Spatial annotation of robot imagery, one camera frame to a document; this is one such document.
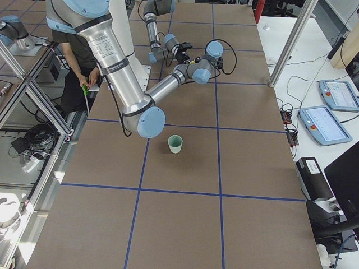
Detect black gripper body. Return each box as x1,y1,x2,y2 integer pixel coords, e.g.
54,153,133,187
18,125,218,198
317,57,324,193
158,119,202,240
175,42,193,64
215,57,223,70

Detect black monitor on desk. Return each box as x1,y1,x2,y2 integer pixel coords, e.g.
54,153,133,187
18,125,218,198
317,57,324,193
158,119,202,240
324,142,358,219

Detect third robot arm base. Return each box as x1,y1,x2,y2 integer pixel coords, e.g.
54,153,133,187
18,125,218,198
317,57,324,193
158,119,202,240
1,15,42,57

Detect person in dark clothes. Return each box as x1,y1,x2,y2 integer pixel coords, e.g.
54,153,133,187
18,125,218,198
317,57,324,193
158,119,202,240
52,30,103,113

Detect aluminium post at table edge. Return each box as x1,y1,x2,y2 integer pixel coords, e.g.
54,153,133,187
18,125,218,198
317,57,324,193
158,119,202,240
268,0,318,88

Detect green plastic cup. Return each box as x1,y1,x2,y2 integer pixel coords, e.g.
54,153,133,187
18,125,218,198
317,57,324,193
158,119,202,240
168,134,183,154

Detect teach pendant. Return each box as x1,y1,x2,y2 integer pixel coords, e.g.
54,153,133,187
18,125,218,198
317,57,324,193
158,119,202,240
319,80,358,112
299,105,352,146

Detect teach pendant near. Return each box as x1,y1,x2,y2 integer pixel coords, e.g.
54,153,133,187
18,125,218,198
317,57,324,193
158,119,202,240
299,105,352,146

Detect black box with label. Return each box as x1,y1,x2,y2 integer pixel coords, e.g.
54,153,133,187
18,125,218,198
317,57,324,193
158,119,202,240
296,157,334,202

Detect white power strip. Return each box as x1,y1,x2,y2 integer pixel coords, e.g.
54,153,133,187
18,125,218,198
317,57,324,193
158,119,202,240
22,156,40,173

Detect teach pendant far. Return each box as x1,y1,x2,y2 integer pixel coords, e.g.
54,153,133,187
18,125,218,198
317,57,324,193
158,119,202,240
319,80,358,112

